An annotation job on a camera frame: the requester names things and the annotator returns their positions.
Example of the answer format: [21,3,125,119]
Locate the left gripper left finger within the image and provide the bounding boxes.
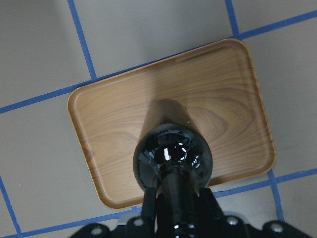
[141,187,157,223]

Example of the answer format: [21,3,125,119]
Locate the wooden tray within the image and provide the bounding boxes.
[67,39,276,209]

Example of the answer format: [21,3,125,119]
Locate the dark wine bottle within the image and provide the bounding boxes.
[133,99,212,238]

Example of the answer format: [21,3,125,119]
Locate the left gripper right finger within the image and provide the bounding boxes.
[197,188,224,221]

